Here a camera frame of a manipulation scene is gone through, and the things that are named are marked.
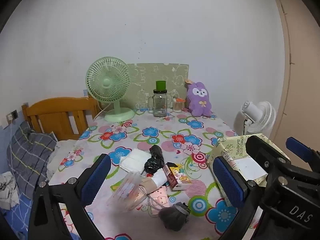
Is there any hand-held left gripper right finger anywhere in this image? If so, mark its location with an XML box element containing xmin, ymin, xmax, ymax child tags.
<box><xmin>212</xmin><ymin>156</ymin><xmax>265</xmax><ymax>240</ymax></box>

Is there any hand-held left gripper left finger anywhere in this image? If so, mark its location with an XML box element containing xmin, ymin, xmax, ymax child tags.
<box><xmin>28</xmin><ymin>153</ymin><xmax>112</xmax><ymax>240</ymax></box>

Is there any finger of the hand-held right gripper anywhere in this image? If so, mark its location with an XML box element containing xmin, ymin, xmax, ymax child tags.
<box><xmin>286</xmin><ymin>137</ymin><xmax>320</xmax><ymax>173</ymax></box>
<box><xmin>246</xmin><ymin>135</ymin><xmax>320</xmax><ymax>205</ymax></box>

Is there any yellow patterned storage box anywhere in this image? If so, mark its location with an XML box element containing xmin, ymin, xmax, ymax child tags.
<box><xmin>207</xmin><ymin>134</ymin><xmax>290</xmax><ymax>203</ymax></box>

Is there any clear plastic cup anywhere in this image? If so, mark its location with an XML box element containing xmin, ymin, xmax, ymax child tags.
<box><xmin>106</xmin><ymin>172</ymin><xmax>148</xmax><ymax>214</ymax></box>

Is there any white tissue pack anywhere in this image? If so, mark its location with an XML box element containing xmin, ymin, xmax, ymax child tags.
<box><xmin>119</xmin><ymin>148</ymin><xmax>152</xmax><ymax>173</ymax></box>

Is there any beige packet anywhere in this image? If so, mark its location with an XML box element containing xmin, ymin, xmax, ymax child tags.
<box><xmin>140</xmin><ymin>177</ymin><xmax>157</xmax><ymax>193</ymax></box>

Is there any red yellow snack box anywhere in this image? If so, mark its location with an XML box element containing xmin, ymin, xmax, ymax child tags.
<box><xmin>164</xmin><ymin>162</ymin><xmax>192</xmax><ymax>191</ymax></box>

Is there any black plastic bag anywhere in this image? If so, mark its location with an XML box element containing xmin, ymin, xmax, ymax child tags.
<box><xmin>144</xmin><ymin>145</ymin><xmax>165</xmax><ymax>174</ymax></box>

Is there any white foil packet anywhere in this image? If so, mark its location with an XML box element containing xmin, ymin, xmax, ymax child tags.
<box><xmin>151</xmin><ymin>169</ymin><xmax>168</xmax><ymax>188</ymax></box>

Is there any grey cloth pouch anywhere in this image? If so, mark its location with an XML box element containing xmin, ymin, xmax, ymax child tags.
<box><xmin>159</xmin><ymin>202</ymin><xmax>191</xmax><ymax>232</ymax></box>

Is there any pink packet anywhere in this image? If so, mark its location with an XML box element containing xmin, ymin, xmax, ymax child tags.
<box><xmin>147</xmin><ymin>186</ymin><xmax>168</xmax><ymax>210</ymax></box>

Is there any white standing fan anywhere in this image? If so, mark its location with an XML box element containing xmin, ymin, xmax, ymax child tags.
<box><xmin>233</xmin><ymin>101</ymin><xmax>277</xmax><ymax>138</ymax></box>

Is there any floral tablecloth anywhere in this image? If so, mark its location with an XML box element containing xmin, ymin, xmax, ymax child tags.
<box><xmin>47</xmin><ymin>107</ymin><xmax>265</xmax><ymax>240</ymax></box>

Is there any grey plaid pillow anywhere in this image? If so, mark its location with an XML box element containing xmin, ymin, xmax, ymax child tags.
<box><xmin>6</xmin><ymin>121</ymin><xmax>57</xmax><ymax>198</ymax></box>

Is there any purple plush bunny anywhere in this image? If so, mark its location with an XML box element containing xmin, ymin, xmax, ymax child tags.
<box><xmin>185</xmin><ymin>79</ymin><xmax>213</xmax><ymax>117</ymax></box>

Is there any wooden bed headboard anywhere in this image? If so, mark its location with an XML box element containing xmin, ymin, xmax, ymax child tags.
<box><xmin>22</xmin><ymin>96</ymin><xmax>100</xmax><ymax>140</ymax></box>

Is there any blue bedsheet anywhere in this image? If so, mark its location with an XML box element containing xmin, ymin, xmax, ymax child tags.
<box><xmin>0</xmin><ymin>195</ymin><xmax>80</xmax><ymax>240</ymax></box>

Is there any white crumpled clothing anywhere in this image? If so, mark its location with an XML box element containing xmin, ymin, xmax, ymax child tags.
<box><xmin>0</xmin><ymin>172</ymin><xmax>19</xmax><ymax>209</ymax></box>

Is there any toothpick jar with orange lid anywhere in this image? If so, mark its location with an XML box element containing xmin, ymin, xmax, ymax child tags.
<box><xmin>172</xmin><ymin>97</ymin><xmax>186</xmax><ymax>112</ymax></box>

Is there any beige door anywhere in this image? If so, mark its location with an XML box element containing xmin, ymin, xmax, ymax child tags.
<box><xmin>271</xmin><ymin>0</ymin><xmax>320</xmax><ymax>153</ymax></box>

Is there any green desk fan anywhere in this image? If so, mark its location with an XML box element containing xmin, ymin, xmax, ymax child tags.
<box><xmin>86</xmin><ymin>56</ymin><xmax>135</xmax><ymax>122</ymax></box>

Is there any glass jar with green lid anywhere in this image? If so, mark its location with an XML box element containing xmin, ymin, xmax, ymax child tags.
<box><xmin>147</xmin><ymin>80</ymin><xmax>173</xmax><ymax>117</ymax></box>

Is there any green patterned board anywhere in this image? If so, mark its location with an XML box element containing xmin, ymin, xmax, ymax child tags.
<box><xmin>126</xmin><ymin>63</ymin><xmax>190</xmax><ymax>110</ymax></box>

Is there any white fan cable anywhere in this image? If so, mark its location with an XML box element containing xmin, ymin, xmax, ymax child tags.
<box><xmin>94</xmin><ymin>104</ymin><xmax>110</xmax><ymax>119</ymax></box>

